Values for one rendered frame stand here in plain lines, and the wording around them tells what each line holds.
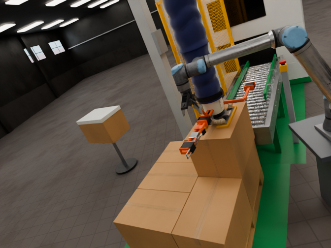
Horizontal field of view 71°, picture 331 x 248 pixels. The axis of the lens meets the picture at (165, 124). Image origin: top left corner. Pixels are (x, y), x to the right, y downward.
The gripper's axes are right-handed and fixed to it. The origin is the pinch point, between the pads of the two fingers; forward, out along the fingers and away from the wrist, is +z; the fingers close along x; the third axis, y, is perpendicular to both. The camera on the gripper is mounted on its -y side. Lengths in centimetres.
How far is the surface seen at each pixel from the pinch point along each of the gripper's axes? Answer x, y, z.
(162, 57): 97, 147, -21
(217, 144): -6.6, 9.3, 32.1
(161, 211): 39, -33, 67
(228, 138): -16.6, 9.5, 26.8
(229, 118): -11.6, 35.9, 24.7
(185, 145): 1.9, -19.8, 11.6
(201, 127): -1.0, 4.0, 12.6
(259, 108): -14, 133, 69
